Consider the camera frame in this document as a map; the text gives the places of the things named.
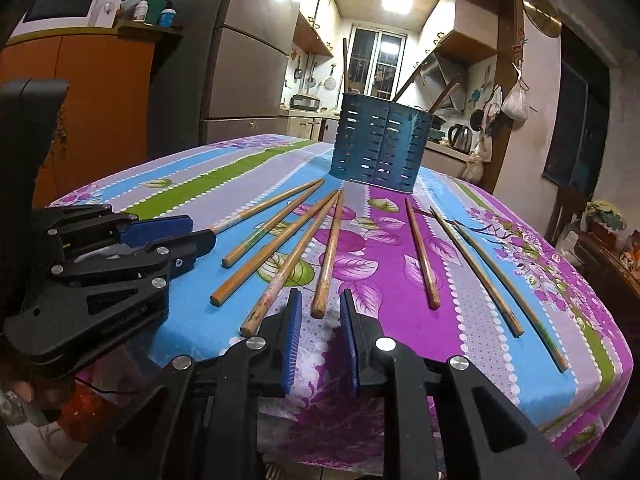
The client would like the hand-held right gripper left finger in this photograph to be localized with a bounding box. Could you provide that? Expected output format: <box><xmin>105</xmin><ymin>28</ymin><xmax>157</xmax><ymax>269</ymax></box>
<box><xmin>62</xmin><ymin>287</ymin><xmax>304</xmax><ymax>480</ymax></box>

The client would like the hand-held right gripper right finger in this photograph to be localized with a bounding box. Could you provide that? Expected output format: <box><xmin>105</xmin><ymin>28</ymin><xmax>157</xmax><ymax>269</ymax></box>
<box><xmin>339</xmin><ymin>289</ymin><xmax>583</xmax><ymax>480</ymax></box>

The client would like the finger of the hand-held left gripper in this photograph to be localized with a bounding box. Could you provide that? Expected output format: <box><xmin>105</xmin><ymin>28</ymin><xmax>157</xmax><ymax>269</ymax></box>
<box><xmin>31</xmin><ymin>204</ymin><xmax>195</xmax><ymax>257</ymax></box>
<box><xmin>50</xmin><ymin>230</ymin><xmax>217</xmax><ymax>317</ymax></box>

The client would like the row of wooden chopsticks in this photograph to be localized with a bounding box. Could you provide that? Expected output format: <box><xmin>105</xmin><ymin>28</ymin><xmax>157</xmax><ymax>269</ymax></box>
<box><xmin>212</xmin><ymin>182</ymin><xmax>568</xmax><ymax>373</ymax></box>

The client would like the blue slotted utensil holder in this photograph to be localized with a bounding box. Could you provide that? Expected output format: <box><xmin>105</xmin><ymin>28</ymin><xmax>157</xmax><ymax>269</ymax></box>
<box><xmin>327</xmin><ymin>91</ymin><xmax>433</xmax><ymax>195</ymax></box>

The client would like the person's left hand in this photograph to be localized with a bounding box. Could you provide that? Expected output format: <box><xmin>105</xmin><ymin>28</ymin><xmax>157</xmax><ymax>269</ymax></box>
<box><xmin>0</xmin><ymin>366</ymin><xmax>76</xmax><ymax>412</ymax></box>

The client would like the orange wooden cabinet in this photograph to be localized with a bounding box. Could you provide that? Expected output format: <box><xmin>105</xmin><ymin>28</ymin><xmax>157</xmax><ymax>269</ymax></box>
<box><xmin>0</xmin><ymin>22</ymin><xmax>173</xmax><ymax>211</ymax></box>

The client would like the floral striped tablecloth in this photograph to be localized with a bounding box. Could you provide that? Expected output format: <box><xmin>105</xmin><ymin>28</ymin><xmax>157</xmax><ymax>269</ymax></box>
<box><xmin>47</xmin><ymin>132</ymin><xmax>628</xmax><ymax>471</ymax></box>

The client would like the white microwave oven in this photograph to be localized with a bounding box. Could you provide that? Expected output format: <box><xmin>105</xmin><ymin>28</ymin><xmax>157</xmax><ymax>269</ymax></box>
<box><xmin>22</xmin><ymin>0</ymin><xmax>132</xmax><ymax>36</ymax></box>

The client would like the grey brown refrigerator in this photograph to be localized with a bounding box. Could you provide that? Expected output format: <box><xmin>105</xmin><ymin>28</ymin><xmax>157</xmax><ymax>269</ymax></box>
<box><xmin>150</xmin><ymin>0</ymin><xmax>303</xmax><ymax>146</ymax></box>

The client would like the red plastic object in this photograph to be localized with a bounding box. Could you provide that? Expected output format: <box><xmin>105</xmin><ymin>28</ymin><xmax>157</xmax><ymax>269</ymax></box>
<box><xmin>60</xmin><ymin>385</ymin><xmax>121</xmax><ymax>441</ymax></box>

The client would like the beige hanging cloth bag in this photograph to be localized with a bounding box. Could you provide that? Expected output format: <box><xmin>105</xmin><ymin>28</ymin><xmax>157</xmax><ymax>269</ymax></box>
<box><xmin>462</xmin><ymin>137</ymin><xmax>493</xmax><ymax>183</ymax></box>

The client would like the steel electric kettle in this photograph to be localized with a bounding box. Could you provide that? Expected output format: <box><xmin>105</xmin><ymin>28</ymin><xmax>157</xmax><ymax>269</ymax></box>
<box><xmin>447</xmin><ymin>124</ymin><xmax>473</xmax><ymax>155</ymax></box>

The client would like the wooden chair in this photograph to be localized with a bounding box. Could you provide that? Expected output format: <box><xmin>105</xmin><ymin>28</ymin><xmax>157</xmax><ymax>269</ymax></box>
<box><xmin>545</xmin><ymin>182</ymin><xmax>593</xmax><ymax>256</ymax></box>

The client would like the barred kitchen window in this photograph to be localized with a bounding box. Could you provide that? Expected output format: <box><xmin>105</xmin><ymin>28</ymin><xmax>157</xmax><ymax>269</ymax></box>
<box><xmin>347</xmin><ymin>27</ymin><xmax>406</xmax><ymax>101</ymax></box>

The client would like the wooden side table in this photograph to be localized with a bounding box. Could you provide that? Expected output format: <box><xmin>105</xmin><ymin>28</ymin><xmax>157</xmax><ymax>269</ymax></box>
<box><xmin>575</xmin><ymin>230</ymin><xmax>640</xmax><ymax>321</ymax></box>

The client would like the white hanging cloth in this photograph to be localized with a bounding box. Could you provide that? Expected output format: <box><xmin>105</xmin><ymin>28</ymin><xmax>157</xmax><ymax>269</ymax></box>
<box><xmin>484</xmin><ymin>85</ymin><xmax>503</xmax><ymax>126</ymax></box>

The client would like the flower bouquet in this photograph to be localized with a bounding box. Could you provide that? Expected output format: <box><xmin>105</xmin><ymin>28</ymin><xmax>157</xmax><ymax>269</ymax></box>
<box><xmin>585</xmin><ymin>201</ymin><xmax>626</xmax><ymax>233</ymax></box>

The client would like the white hanging plastic bag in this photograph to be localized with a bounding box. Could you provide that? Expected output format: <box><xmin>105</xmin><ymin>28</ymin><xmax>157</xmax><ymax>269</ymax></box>
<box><xmin>501</xmin><ymin>80</ymin><xmax>529</xmax><ymax>122</ymax></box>

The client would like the steel range hood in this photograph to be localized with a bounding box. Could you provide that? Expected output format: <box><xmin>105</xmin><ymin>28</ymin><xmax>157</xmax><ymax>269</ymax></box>
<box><xmin>415</xmin><ymin>54</ymin><xmax>468</xmax><ymax>111</ymax></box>

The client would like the dark curtained window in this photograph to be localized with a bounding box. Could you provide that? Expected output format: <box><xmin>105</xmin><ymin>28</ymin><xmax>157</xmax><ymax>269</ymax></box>
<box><xmin>542</xmin><ymin>27</ymin><xmax>611</xmax><ymax>196</ymax></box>

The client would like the black cable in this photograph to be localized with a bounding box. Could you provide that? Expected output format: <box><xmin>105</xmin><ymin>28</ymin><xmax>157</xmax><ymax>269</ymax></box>
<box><xmin>72</xmin><ymin>377</ymin><xmax>151</xmax><ymax>396</ymax></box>

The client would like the beige wall cabinet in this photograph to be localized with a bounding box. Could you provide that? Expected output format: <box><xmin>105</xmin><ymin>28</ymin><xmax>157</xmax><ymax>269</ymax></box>
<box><xmin>292</xmin><ymin>0</ymin><xmax>341</xmax><ymax>58</ymax></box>
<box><xmin>420</xmin><ymin>0</ymin><xmax>501</xmax><ymax>63</ymax></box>

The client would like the flower wall sticker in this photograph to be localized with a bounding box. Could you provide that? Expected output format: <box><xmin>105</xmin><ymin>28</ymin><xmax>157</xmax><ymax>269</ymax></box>
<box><xmin>470</xmin><ymin>67</ymin><xmax>496</xmax><ymax>111</ymax></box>

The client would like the gold round wall clock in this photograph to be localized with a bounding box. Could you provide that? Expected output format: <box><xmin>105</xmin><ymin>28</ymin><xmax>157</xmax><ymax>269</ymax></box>
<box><xmin>522</xmin><ymin>0</ymin><xmax>560</xmax><ymax>38</ymax></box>

